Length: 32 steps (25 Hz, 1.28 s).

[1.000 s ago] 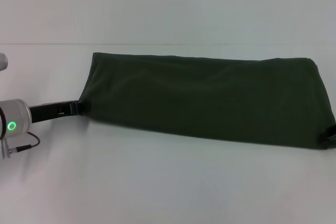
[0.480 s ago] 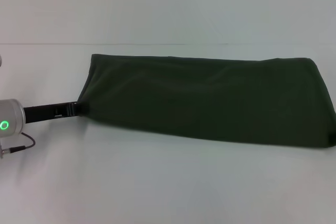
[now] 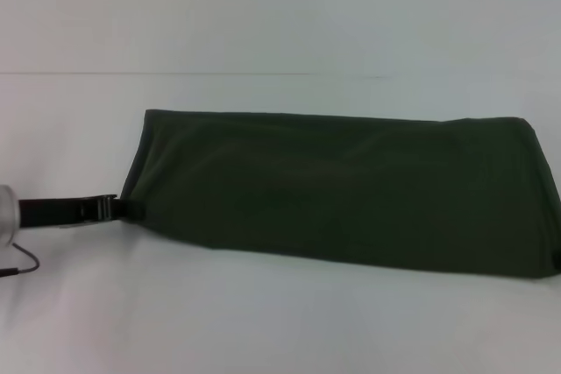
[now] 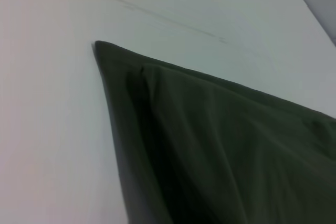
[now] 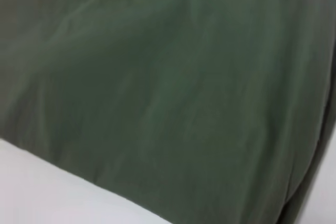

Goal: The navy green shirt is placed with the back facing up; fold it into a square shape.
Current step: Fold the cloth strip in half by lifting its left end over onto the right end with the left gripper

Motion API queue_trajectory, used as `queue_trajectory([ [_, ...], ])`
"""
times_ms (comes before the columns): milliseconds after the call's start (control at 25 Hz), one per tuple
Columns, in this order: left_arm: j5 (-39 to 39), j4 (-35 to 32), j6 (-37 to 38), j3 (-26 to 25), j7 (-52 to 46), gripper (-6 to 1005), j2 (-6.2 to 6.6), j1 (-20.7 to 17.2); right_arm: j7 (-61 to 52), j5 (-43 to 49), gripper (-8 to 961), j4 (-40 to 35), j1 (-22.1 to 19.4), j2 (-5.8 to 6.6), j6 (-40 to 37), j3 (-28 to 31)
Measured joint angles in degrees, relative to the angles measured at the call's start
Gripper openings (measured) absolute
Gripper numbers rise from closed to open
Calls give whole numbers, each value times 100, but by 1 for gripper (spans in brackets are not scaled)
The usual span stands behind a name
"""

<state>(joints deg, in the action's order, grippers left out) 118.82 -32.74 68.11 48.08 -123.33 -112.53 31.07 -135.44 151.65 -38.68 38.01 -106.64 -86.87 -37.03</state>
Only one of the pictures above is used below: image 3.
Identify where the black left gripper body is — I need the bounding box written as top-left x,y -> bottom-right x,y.
17,193 -> 120,231

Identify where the dark green t-shirt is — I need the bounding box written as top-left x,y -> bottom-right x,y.
120,107 -> 561,280

